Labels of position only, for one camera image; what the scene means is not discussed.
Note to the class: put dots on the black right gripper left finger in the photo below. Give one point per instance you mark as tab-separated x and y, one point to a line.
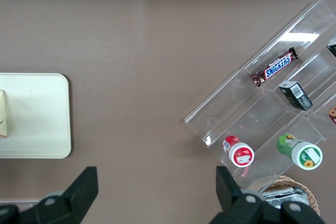
78	195

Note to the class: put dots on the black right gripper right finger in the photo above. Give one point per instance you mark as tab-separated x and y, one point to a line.
236	203

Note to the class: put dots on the woven wicker basket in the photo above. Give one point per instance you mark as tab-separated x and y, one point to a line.
302	186

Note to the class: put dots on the cream plastic tray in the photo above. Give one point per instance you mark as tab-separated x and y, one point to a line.
39	116

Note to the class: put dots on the silver foil packet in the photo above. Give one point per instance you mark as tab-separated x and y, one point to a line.
281	195

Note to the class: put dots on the red snack can white lid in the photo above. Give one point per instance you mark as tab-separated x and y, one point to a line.
237	151

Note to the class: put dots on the green snack can white lid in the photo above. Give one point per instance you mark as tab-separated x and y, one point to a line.
300	150

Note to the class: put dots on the clear acrylic display rack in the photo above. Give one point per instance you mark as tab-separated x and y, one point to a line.
265	106

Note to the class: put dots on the small black carton box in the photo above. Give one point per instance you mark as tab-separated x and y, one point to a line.
296	95

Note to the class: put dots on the orange brown snack packet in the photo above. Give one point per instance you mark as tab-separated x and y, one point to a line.
333	113

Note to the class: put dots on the Snickers chocolate bar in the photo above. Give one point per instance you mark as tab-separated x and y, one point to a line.
275	68

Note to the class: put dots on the black box with white label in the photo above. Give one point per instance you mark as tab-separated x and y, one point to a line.
333	47

